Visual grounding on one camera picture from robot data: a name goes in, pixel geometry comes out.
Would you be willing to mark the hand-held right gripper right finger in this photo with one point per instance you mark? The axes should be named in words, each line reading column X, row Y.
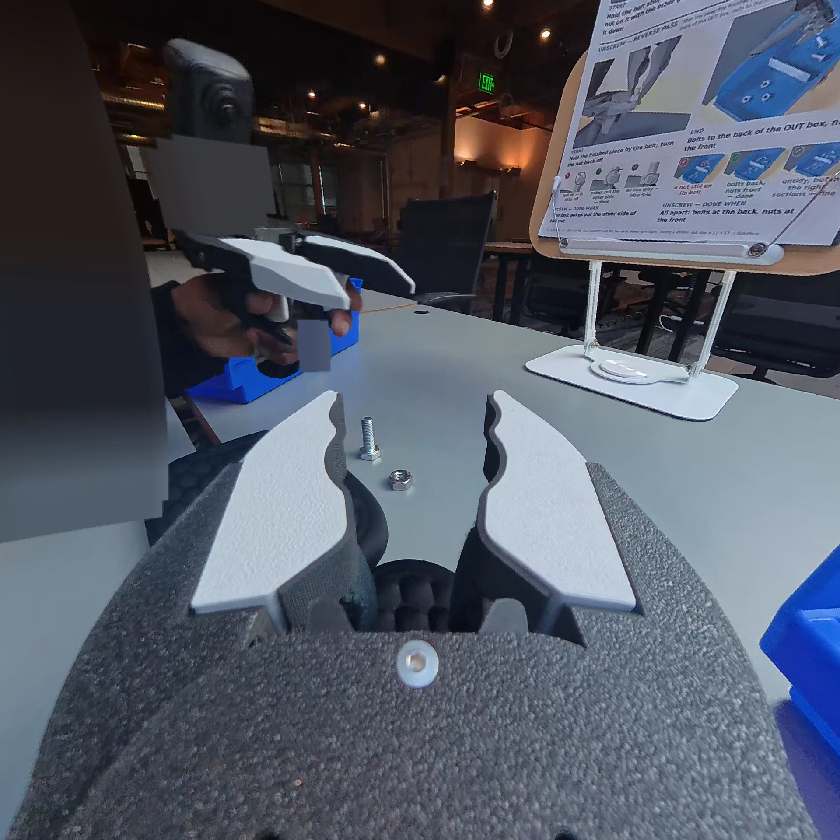
column 558, row 518

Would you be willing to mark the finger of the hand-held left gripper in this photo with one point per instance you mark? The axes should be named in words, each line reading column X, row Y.
column 295, row 275
column 341, row 248

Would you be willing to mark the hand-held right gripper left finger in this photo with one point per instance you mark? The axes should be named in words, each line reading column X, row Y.
column 275, row 518

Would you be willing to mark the blue divided parts bin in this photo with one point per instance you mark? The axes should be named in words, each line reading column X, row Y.
column 243, row 384

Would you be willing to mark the silver hex nut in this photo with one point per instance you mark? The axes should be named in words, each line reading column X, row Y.
column 392, row 484

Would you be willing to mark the silver hex bolt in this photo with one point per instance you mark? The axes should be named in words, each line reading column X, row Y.
column 367, row 436

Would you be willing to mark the blue plastic bin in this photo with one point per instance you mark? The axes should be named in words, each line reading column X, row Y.
column 807, row 630

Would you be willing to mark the person's left forearm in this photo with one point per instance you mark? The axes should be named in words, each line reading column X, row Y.
column 174, row 374

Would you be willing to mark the person's left hand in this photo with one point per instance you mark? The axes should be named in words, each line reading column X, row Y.
column 216, row 321

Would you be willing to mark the black honeycomb wrist pad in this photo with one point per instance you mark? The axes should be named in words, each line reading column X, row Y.
column 413, row 590
column 190, row 479

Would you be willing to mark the black office chair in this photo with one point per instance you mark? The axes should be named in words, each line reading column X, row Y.
column 446, row 243
column 781, row 321
column 571, row 289

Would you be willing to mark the wooden display board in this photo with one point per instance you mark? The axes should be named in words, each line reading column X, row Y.
column 551, row 197

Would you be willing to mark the green exit sign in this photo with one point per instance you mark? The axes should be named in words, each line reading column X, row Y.
column 486, row 82

